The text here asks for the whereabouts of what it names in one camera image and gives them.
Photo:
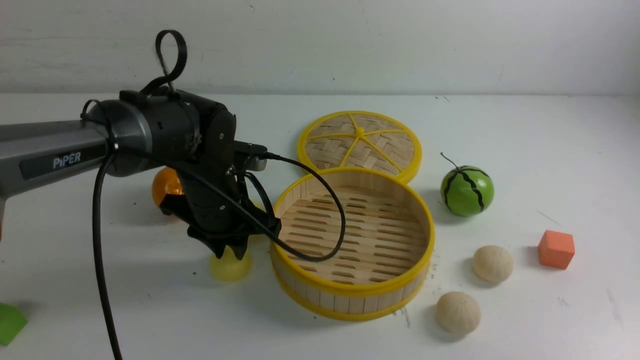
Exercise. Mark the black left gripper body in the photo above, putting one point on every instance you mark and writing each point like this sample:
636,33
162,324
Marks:
208,215

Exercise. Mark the woven bamboo steamer lid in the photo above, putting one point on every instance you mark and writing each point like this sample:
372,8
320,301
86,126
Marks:
363,139

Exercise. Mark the green toy watermelon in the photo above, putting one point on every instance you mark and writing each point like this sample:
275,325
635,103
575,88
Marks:
466,190

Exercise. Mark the bamboo steamer tray yellow rim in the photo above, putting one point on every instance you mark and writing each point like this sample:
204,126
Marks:
386,251

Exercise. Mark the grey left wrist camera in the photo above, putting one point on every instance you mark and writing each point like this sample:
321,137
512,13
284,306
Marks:
249,157

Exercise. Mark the orange toy tangerine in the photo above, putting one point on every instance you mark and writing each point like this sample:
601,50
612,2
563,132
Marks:
165,182

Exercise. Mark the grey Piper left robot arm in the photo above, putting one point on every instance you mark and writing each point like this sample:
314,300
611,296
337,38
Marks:
185,130

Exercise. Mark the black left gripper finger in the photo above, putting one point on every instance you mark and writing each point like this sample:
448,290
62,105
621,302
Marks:
239,246
216,244

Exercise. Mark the green foam cube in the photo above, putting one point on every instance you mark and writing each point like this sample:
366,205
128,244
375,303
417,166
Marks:
12,322

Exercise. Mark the yellow bun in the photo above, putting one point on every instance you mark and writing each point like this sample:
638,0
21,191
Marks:
228,267
259,204

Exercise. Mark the white bun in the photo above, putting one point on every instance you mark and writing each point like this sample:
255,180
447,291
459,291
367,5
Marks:
493,264
458,313

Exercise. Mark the orange foam cube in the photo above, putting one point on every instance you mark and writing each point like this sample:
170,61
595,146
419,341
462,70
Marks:
556,249

